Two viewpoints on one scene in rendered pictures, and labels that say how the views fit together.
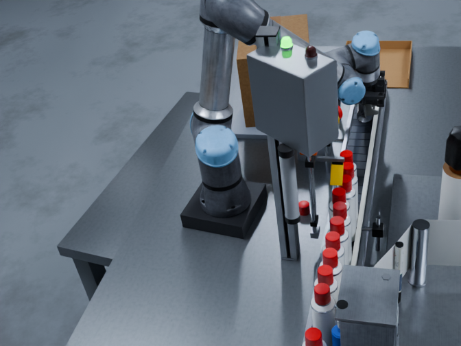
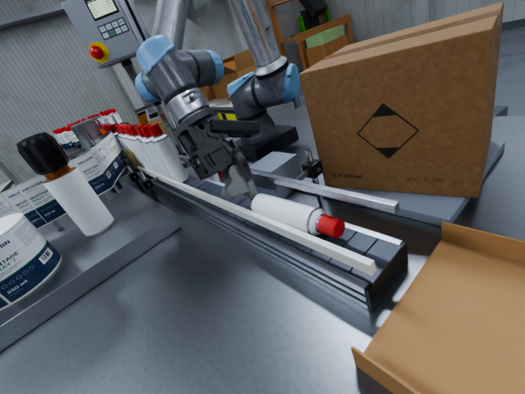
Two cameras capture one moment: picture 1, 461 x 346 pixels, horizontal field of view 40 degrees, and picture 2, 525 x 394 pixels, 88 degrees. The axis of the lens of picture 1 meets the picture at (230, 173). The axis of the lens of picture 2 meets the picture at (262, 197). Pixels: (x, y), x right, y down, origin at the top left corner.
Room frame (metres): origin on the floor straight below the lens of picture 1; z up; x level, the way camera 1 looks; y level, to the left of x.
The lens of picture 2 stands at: (2.06, -0.86, 1.20)
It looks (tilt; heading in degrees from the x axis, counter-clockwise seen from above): 29 degrees down; 128
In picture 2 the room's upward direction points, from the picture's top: 21 degrees counter-clockwise
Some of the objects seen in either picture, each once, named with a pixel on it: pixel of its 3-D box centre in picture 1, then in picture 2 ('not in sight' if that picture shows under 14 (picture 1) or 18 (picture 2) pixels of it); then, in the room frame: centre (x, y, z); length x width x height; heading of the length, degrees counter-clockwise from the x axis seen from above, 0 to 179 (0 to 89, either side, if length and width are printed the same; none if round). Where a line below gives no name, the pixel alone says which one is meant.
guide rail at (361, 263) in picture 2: (369, 163); (194, 191); (1.48, -0.41, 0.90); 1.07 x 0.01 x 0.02; 159
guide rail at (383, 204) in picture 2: (344, 148); (208, 163); (1.50, -0.35, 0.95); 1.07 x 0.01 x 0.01; 159
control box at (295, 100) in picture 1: (294, 96); (109, 28); (1.15, -0.16, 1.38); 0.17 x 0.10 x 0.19; 34
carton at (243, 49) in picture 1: (276, 70); (400, 108); (1.98, -0.22, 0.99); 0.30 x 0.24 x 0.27; 171
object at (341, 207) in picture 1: (340, 237); (146, 151); (1.11, -0.24, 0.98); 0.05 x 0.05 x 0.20
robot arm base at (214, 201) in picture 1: (223, 187); (255, 124); (1.45, 0.03, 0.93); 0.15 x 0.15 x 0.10
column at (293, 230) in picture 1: (280, 157); (164, 87); (1.23, -0.13, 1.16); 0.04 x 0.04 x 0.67; 69
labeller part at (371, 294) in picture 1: (368, 294); (85, 121); (0.79, -0.22, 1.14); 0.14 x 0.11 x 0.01; 159
